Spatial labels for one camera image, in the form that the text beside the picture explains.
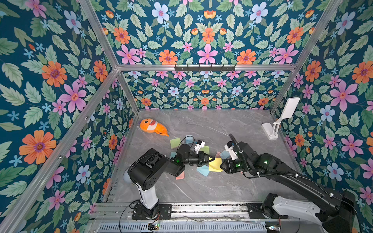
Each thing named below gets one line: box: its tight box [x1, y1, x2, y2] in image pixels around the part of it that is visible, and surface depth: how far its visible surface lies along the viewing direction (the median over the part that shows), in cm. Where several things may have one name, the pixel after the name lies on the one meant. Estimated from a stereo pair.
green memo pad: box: [199, 145, 210, 155], surface depth 100 cm
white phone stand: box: [261, 97, 301, 141], surface depth 87 cm
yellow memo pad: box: [208, 157, 223, 173], surface depth 80 cm
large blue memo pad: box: [196, 165, 210, 177], surface depth 88 cm
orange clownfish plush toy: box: [139, 118, 170, 137], surface depth 103 cm
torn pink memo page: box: [175, 170, 185, 181], surface depth 86 cm
